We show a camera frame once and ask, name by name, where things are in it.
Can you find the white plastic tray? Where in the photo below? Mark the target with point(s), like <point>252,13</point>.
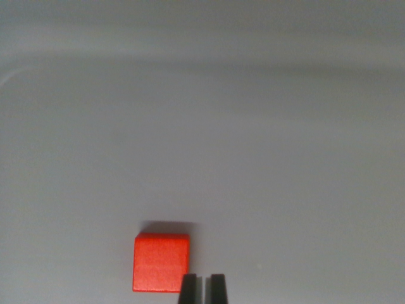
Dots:
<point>253,126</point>

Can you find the red cube block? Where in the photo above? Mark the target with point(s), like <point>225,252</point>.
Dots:
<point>159,261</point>

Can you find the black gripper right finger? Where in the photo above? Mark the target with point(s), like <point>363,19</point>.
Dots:
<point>218,289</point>

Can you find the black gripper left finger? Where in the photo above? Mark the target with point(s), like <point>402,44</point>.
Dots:
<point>189,289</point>

